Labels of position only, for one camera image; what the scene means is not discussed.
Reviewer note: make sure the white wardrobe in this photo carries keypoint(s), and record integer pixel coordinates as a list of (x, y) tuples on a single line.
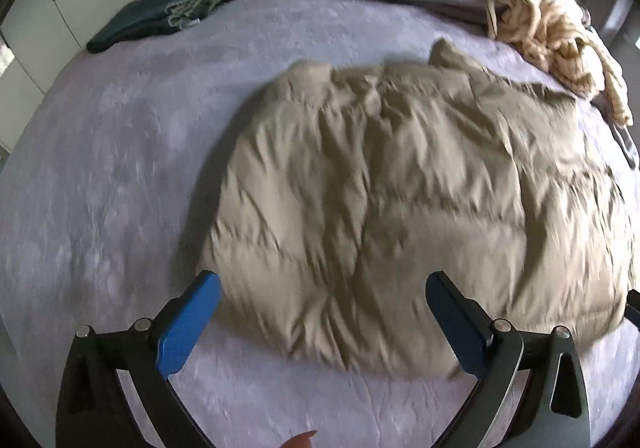
[(50, 3)]

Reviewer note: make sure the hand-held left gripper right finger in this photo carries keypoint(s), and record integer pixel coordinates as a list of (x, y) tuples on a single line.
[(456, 323)]

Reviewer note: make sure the person's left hand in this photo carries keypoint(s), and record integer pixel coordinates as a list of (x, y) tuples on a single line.
[(300, 440)]

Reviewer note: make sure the folded dark jeans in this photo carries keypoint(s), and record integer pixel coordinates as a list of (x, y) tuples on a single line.
[(135, 23)]

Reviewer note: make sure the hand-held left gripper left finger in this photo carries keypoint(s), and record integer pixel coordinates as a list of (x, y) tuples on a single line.
[(187, 320)]

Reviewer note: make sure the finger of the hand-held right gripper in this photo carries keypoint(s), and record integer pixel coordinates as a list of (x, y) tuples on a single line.
[(633, 305)]

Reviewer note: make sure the cream striped robe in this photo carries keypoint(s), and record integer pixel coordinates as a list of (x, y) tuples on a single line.
[(560, 38)]

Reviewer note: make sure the beige puffer jacket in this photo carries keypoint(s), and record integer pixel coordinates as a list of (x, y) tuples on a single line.
[(375, 203)]

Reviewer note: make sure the grey cloth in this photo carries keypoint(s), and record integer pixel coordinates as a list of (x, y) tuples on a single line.
[(625, 138)]

